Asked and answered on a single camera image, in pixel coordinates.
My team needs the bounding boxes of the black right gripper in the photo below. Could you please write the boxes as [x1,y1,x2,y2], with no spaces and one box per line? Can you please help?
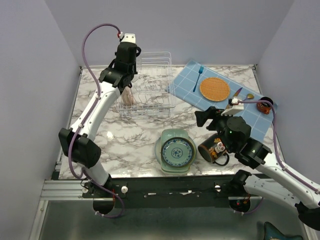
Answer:
[194,105,238,151]

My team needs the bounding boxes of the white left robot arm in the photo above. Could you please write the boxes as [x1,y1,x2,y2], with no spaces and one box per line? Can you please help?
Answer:
[58,41,141,198]

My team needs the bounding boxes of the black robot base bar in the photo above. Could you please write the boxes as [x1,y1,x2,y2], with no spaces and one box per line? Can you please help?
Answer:
[82,174,248,209]

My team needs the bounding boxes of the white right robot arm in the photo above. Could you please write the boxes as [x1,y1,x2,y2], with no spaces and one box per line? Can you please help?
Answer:
[195,106,320,231]

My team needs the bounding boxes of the round woven wicker plate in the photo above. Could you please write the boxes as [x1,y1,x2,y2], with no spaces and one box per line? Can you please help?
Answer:
[199,77,230,102]

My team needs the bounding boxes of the black skull pattern mug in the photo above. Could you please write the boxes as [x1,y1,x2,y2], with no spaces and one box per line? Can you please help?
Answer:
[197,133,230,167]

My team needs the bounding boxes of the blue checked cloth mat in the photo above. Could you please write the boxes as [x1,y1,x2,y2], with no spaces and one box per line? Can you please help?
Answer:
[164,59,278,141]

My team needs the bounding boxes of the teal square ceramic plate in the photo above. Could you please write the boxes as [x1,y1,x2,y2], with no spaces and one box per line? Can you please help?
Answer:
[154,128,197,175]

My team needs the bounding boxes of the iridescent rainbow knife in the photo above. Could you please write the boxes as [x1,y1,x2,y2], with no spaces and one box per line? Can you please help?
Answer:
[225,87,243,109]

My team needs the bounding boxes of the blue floral ceramic plate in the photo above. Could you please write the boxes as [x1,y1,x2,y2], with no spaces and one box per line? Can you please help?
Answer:
[161,137,197,168]

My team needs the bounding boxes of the blue metal fork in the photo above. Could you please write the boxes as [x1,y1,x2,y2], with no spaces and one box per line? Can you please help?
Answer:
[192,65,204,93]

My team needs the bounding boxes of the iridescent rainbow spoon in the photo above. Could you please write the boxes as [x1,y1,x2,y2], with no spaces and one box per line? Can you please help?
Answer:
[244,93,255,101]

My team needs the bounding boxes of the small brown clay cup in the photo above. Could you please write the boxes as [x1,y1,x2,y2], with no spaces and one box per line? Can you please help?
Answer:
[256,96,274,115]

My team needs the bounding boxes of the dark teal star object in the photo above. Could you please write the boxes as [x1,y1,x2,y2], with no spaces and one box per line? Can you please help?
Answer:
[263,222,303,240]

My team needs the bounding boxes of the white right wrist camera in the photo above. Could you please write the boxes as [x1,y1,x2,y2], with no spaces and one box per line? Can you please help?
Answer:
[221,96,244,116]

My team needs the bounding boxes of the white wire dish rack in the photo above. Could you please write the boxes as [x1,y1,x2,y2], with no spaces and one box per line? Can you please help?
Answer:
[115,51,176,119]

